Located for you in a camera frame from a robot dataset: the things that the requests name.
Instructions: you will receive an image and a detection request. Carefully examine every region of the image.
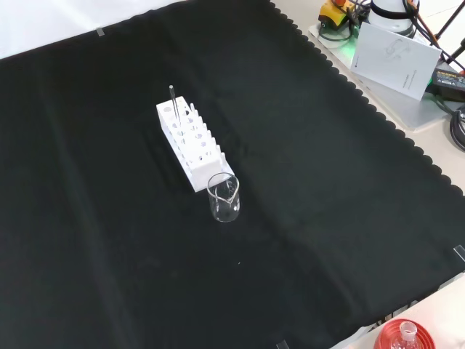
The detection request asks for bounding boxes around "black looped cable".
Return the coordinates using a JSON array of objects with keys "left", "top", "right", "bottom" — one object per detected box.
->
[{"left": 318, "top": 21, "right": 360, "bottom": 42}]

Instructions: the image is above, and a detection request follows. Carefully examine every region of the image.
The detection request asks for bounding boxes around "black bench cloth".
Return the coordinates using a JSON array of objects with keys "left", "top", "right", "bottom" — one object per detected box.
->
[{"left": 0, "top": 0, "right": 465, "bottom": 349}]

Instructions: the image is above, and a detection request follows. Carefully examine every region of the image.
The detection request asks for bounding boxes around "pale grey board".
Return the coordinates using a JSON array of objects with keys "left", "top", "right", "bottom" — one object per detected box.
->
[{"left": 307, "top": 20, "right": 457, "bottom": 132}]

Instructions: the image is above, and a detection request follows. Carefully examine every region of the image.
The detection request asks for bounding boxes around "black tripod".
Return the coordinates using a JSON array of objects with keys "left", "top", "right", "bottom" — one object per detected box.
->
[{"left": 399, "top": 0, "right": 465, "bottom": 73}]

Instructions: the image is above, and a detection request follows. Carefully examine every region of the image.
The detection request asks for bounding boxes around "white test tube rack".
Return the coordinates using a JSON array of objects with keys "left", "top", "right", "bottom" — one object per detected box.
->
[{"left": 155, "top": 96, "right": 236, "bottom": 193}]

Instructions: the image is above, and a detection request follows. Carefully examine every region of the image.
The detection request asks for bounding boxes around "red ring stand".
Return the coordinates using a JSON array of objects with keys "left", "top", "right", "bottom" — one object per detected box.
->
[{"left": 373, "top": 318, "right": 436, "bottom": 349}]

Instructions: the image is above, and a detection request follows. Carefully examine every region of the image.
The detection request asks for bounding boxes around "clear glass rod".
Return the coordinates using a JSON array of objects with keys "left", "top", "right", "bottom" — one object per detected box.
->
[{"left": 168, "top": 84, "right": 182, "bottom": 124}]

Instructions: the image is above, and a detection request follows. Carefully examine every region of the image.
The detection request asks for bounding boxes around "clear round-bottom flask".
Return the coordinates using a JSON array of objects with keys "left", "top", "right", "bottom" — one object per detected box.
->
[{"left": 389, "top": 321, "right": 419, "bottom": 349}]

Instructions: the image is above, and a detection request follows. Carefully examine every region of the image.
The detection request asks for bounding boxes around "thick black cable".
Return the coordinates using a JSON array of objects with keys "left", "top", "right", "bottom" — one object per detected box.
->
[{"left": 449, "top": 103, "right": 465, "bottom": 153}]

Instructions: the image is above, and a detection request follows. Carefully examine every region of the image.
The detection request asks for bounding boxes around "white printed booklet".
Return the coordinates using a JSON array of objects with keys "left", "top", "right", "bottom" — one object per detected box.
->
[{"left": 350, "top": 22, "right": 443, "bottom": 102}]

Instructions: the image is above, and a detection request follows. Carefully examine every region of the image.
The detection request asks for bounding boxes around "yellow stop button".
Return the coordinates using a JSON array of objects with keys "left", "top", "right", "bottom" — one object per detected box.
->
[{"left": 318, "top": 0, "right": 360, "bottom": 29}]

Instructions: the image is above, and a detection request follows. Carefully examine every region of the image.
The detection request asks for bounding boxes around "small clear glass beaker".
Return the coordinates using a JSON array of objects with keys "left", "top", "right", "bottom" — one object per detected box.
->
[{"left": 206, "top": 172, "right": 243, "bottom": 224}]

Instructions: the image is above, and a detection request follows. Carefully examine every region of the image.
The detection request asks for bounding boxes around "black power adapter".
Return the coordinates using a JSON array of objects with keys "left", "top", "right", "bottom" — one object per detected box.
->
[{"left": 426, "top": 67, "right": 465, "bottom": 103}]

